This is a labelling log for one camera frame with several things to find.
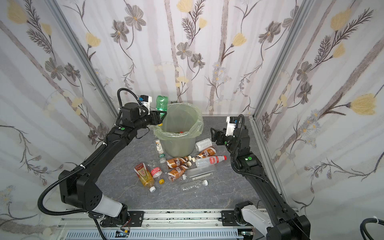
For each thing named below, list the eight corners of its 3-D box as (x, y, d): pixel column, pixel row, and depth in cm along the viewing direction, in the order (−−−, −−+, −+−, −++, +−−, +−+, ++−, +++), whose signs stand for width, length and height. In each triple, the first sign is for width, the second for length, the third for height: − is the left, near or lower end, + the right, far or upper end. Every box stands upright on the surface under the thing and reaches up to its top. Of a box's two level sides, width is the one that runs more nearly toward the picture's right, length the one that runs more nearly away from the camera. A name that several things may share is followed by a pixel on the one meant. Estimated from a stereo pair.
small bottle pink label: (153, 179, 88) (151, 176, 85) (150, 173, 90) (149, 170, 87) (163, 174, 90) (161, 171, 87) (160, 168, 92) (159, 165, 89)
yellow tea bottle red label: (149, 195, 83) (146, 192, 78) (136, 172, 92) (132, 167, 87) (160, 188, 86) (158, 184, 81) (145, 165, 95) (143, 160, 90)
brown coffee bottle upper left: (168, 169, 91) (167, 167, 88) (167, 162, 93) (166, 160, 91) (192, 162, 94) (192, 160, 91) (190, 156, 97) (190, 153, 94)
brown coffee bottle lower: (171, 183, 87) (170, 180, 83) (167, 176, 89) (166, 173, 86) (193, 168, 93) (193, 165, 89) (189, 163, 95) (189, 159, 91)
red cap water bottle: (196, 169, 93) (197, 165, 89) (195, 163, 96) (195, 159, 91) (226, 161, 97) (227, 157, 92) (223, 156, 99) (225, 151, 95)
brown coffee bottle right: (194, 165, 94) (194, 161, 90) (191, 160, 97) (191, 156, 93) (216, 155, 99) (216, 151, 95) (212, 150, 102) (213, 146, 98)
